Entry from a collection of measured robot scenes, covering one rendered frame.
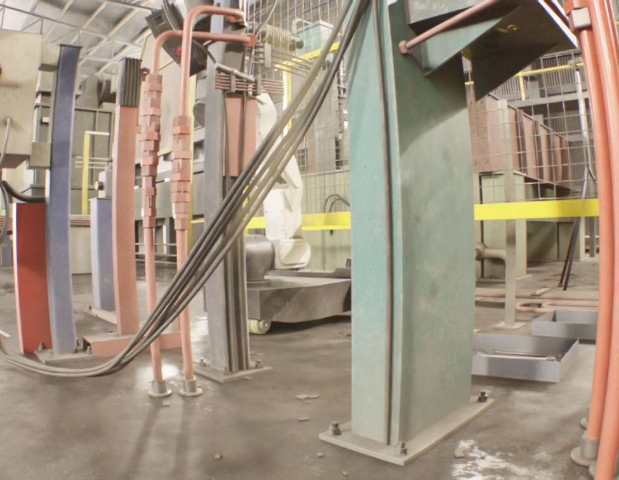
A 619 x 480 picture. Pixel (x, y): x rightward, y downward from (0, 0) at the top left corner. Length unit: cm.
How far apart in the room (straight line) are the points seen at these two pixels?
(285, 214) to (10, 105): 115
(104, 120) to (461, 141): 532
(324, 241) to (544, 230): 248
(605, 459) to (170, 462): 63
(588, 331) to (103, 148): 533
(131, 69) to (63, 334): 86
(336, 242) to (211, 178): 313
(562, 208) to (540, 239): 401
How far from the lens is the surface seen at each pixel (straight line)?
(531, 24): 88
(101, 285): 230
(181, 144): 107
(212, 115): 127
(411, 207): 75
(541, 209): 153
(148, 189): 106
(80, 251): 491
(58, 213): 147
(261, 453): 81
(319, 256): 445
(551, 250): 547
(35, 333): 158
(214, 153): 125
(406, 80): 79
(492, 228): 347
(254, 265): 179
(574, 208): 150
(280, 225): 196
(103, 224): 230
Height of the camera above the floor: 35
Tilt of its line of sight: 1 degrees up
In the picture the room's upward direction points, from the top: 1 degrees counter-clockwise
